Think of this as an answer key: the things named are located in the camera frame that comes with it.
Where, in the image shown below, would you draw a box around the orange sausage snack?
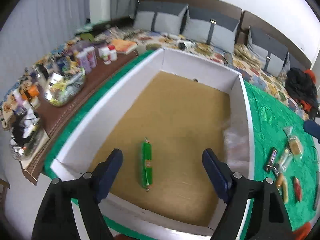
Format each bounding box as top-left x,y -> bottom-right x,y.
276,173 -> 285,189

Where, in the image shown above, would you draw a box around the black snickers bar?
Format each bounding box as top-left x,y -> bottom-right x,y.
264,147 -> 278,173

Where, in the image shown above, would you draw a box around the sandwich bread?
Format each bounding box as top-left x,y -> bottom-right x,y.
283,126 -> 304,160

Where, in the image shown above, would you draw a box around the green snack packet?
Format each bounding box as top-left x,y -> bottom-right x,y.
140,138 -> 153,192

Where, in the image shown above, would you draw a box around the red snack packet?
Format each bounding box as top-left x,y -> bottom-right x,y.
293,177 -> 302,202

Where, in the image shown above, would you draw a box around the green patterned tablecloth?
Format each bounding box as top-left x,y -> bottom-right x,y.
43,49 -> 318,240

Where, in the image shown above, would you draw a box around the brown side table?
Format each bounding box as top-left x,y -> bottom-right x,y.
22,50 -> 139,185

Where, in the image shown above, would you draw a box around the clear bowl of packets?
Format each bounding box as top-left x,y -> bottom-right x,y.
43,68 -> 86,107

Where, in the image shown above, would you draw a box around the black and orange clothes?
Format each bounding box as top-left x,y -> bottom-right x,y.
285,68 -> 319,120

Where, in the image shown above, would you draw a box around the white cardboard box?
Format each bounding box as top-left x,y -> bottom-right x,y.
50,47 -> 255,240

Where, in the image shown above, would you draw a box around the grey pillow right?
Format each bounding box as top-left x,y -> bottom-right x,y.
247,26 -> 289,77

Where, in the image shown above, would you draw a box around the grey pillow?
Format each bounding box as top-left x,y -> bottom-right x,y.
133,1 -> 188,35
247,26 -> 289,77
182,7 -> 240,53

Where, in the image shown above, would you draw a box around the purple bottle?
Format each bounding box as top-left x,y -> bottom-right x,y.
75,46 -> 97,74

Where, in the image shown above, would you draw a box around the white pill bottle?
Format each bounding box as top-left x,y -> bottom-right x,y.
108,44 -> 118,62

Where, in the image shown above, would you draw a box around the orange book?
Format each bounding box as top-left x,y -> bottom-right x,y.
111,39 -> 138,55

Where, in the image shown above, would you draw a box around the grey pillow middle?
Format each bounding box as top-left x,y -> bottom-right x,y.
182,7 -> 240,53

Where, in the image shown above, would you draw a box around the grey pillow left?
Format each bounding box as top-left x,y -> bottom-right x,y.
133,1 -> 188,35

